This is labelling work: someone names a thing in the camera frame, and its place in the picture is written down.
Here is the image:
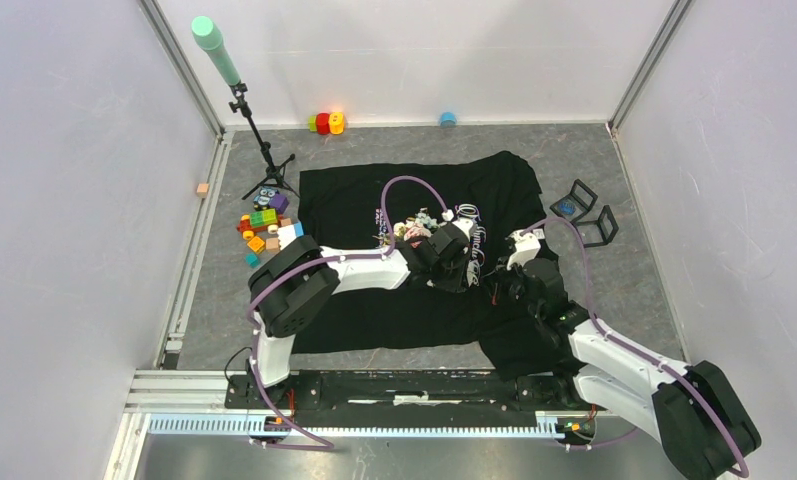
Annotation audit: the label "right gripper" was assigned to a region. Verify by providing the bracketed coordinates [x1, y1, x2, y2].
[480, 254, 542, 320]

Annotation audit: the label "black floral t-shirt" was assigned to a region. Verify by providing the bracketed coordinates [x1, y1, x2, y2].
[294, 151, 559, 379]

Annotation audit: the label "blue round brooch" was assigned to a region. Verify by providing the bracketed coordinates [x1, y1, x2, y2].
[557, 200, 578, 218]

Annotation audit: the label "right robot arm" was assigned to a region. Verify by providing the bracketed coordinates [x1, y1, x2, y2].
[481, 258, 762, 479]

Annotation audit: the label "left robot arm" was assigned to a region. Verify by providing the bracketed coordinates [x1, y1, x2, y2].
[247, 219, 477, 408]

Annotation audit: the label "blue cup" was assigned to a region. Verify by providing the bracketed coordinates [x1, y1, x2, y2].
[438, 111, 458, 128]

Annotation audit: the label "white and blue block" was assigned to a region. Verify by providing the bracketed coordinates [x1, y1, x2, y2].
[277, 222, 304, 250]

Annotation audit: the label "purple cube block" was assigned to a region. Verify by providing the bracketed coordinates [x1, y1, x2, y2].
[268, 192, 290, 214]

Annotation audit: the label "red duplo car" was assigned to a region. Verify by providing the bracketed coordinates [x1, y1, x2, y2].
[236, 208, 291, 240]

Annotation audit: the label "red yellow green toy rings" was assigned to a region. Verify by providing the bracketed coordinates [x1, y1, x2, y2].
[307, 111, 347, 136]

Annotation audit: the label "yellow duplo brick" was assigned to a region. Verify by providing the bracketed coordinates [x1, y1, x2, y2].
[246, 236, 266, 254]

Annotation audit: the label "teal block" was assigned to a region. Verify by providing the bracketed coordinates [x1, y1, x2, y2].
[245, 253, 260, 268]

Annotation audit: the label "owl eight toy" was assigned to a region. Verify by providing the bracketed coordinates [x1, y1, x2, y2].
[253, 187, 278, 211]

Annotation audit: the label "green microphone on stand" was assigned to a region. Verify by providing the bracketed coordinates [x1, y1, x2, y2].
[190, 16, 298, 200]

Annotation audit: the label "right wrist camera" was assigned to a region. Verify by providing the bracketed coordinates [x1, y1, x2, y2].
[505, 228, 545, 270]

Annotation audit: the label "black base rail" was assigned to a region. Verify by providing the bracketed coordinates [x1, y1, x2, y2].
[224, 369, 598, 428]

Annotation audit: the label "wooden cube on rail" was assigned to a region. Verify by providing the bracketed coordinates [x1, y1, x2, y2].
[196, 183, 209, 198]

